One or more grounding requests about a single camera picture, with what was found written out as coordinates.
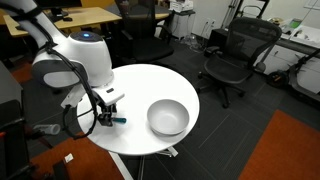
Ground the round white table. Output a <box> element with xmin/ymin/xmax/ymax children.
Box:
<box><xmin>77</xmin><ymin>64</ymin><xmax>200</xmax><ymax>157</ymax></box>

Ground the white ceramic bowl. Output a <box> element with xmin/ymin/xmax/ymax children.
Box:
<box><xmin>147</xmin><ymin>99</ymin><xmax>190</xmax><ymax>136</ymax></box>

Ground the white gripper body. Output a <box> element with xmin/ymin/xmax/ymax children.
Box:
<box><xmin>92</xmin><ymin>87</ymin><xmax>125</xmax><ymax>106</ymax></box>

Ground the black electric scooter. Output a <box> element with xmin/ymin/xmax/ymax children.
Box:
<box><xmin>267</xmin><ymin>49</ymin><xmax>320</xmax><ymax>102</ymax></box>

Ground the teal marker pen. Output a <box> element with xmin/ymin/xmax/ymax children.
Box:
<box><xmin>112</xmin><ymin>118</ymin><xmax>127</xmax><ymax>124</ymax></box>

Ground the wooden desk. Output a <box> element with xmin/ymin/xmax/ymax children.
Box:
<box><xmin>2</xmin><ymin>5</ymin><xmax>123</xmax><ymax>38</ymax></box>

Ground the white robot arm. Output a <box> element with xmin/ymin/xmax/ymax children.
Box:
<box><xmin>0</xmin><ymin>0</ymin><xmax>124</xmax><ymax>126</ymax></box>

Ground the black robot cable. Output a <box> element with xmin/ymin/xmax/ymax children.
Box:
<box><xmin>0</xmin><ymin>2</ymin><xmax>100</xmax><ymax>141</ymax></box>

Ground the black mesh office chair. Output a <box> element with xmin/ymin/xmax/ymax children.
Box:
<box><xmin>198</xmin><ymin>17</ymin><xmax>282</xmax><ymax>108</ymax></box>

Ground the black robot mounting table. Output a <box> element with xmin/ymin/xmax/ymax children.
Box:
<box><xmin>0</xmin><ymin>62</ymin><xmax>34</xmax><ymax>180</ymax></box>

